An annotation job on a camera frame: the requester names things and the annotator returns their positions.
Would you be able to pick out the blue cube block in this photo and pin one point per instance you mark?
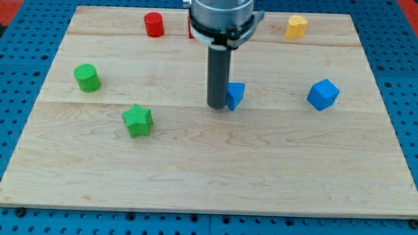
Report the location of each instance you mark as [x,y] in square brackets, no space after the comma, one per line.
[323,94]

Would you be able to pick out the green star block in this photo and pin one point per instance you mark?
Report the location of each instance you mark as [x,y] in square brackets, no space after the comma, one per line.
[137,120]

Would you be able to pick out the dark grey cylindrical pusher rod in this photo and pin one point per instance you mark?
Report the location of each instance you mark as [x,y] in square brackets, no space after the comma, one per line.
[219,64]

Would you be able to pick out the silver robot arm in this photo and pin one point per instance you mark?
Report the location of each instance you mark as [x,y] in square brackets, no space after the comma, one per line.
[222,26]

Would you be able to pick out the black and white clamp mount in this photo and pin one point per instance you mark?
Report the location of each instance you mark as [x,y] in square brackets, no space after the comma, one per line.
[230,39]

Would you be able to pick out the green cylinder block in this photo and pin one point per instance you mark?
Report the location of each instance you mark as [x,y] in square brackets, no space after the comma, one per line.
[87,78]

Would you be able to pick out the wooden board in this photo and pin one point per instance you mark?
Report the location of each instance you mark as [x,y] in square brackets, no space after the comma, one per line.
[275,155]

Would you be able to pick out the yellow heart block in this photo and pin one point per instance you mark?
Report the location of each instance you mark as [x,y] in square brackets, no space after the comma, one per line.
[297,26]

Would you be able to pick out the blue triangle block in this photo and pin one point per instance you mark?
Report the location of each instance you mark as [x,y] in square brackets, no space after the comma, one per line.
[235,92]

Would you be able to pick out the red block behind arm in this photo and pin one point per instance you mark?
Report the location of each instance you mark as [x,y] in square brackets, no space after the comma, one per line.
[191,37]

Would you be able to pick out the red cylinder block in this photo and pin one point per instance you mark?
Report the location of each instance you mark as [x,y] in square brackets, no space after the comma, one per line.
[154,24]

